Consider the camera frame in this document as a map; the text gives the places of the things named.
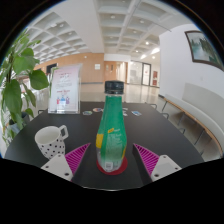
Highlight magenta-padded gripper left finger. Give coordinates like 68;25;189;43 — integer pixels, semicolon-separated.
40;142;93;188

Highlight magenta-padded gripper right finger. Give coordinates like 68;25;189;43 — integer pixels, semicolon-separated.
131;142;183;187

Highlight green plastic drink bottle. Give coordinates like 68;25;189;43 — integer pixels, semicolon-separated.
95;80;128;174

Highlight white mug with black dots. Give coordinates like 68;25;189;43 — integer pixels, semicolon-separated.
34;124;70;160

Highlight flat round red coaster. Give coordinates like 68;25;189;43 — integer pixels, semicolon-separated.
96;156;129;176

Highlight green leafy potted plant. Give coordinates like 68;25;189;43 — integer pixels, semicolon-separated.
0;31;51;148

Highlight glass double door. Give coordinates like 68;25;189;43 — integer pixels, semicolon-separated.
141;62;152;87

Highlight recessed ceiling lights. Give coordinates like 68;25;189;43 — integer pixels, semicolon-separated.
46;4;162;63

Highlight framed landscape painting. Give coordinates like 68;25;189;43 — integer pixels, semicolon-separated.
184;29;224;73

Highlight long white wall bench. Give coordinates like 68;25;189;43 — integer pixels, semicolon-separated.
158;82;224;158

